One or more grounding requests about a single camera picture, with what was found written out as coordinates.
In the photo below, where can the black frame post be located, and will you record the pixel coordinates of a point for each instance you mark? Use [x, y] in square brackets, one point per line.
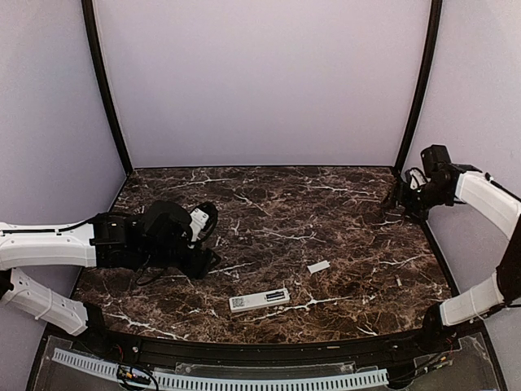
[421, 86]
[100, 73]

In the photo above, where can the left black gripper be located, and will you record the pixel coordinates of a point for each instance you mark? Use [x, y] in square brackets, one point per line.
[199, 265]

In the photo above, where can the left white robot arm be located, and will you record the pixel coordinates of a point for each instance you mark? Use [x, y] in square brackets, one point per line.
[165, 235]

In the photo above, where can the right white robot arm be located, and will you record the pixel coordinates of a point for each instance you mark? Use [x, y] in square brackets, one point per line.
[478, 219]

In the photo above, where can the grey battery cover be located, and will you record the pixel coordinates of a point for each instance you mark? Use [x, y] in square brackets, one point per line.
[319, 266]

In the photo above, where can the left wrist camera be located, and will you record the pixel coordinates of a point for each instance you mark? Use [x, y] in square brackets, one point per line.
[204, 219]

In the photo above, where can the blue battery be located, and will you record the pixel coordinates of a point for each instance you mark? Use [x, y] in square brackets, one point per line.
[275, 296]

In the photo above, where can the white remote control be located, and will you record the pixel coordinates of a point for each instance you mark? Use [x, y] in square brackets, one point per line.
[255, 301]

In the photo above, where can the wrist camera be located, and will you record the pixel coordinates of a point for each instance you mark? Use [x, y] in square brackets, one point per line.
[415, 178]
[204, 219]

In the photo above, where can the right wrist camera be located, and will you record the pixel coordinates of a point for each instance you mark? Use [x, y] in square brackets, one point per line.
[415, 178]

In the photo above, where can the white cable duct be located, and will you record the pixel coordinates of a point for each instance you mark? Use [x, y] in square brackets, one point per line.
[163, 380]

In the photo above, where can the left black frame post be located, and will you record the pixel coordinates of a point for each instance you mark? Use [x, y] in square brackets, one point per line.
[100, 73]

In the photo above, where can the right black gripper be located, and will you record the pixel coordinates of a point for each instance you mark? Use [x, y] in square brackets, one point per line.
[400, 196]

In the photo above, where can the right black frame post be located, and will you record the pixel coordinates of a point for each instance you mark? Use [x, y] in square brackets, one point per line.
[421, 86]

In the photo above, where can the black front rail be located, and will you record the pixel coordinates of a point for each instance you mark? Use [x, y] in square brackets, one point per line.
[394, 350]

